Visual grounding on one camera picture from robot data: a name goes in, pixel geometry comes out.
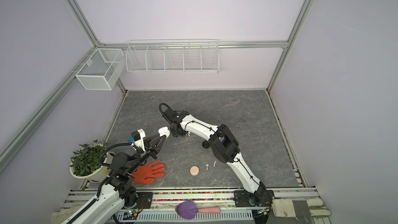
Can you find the purple pink brush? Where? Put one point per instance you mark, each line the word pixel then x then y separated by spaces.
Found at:
pixel 188 210

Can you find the white mesh box basket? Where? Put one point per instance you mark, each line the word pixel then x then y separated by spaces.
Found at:
pixel 102 69

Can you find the potted green plant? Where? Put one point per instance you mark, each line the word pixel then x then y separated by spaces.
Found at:
pixel 87 164

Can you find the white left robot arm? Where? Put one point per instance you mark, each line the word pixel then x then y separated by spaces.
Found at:
pixel 117 189

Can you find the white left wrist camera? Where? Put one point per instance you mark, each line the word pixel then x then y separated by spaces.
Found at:
pixel 137 138

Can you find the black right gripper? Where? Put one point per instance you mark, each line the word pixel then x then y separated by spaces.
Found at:
pixel 175 134

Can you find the pink round charging case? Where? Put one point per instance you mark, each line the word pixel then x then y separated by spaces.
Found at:
pixel 194 170

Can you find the white earbud charging case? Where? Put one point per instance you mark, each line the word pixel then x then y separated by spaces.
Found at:
pixel 164 131

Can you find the red rubber glove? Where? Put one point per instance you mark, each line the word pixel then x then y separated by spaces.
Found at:
pixel 147 174

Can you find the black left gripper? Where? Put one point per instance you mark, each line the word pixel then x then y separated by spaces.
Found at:
pixel 151 148

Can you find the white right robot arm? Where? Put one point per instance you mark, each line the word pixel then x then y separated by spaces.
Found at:
pixel 225 148

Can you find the black round charging case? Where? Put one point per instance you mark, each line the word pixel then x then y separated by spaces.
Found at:
pixel 206 144

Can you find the white wire wall shelf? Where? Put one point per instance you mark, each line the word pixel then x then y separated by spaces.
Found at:
pixel 172 56

